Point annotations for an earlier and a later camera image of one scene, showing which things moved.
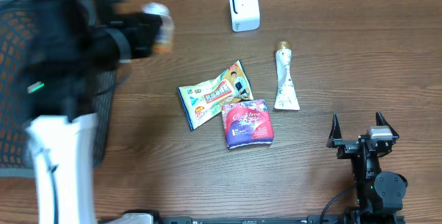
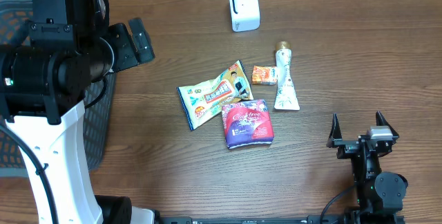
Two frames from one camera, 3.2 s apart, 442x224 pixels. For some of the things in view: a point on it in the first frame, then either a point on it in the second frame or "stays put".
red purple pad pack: x=247 y=123 stays put
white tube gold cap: x=286 y=97 stays put
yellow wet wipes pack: x=203 y=100 stays put
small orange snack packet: x=165 y=37 -> x=266 y=75
